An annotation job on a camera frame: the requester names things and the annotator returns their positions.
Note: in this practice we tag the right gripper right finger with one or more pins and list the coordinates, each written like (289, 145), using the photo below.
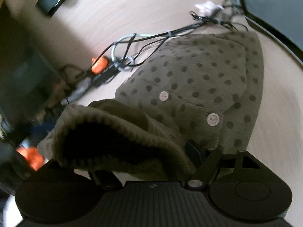
(238, 185)

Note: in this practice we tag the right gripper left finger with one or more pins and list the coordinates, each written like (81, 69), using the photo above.
(55, 194)

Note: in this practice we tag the olive polka dot sweater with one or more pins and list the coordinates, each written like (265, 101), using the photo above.
(204, 87)

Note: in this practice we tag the orange fabric bag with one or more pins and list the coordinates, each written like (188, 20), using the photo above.
(34, 159)

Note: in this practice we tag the black computer monitor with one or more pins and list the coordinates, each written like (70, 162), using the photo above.
(28, 80)

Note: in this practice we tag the grey power strip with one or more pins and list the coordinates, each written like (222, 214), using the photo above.
(81, 89)

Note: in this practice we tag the black power adapter brick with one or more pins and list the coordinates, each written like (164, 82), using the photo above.
(105, 76)

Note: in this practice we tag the orange pumpkin figurine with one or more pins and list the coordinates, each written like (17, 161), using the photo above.
(99, 65)

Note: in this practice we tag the crumpled white paper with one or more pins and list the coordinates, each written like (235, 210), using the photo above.
(206, 7)

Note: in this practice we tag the black computer tower case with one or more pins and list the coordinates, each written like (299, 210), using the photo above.
(280, 19)

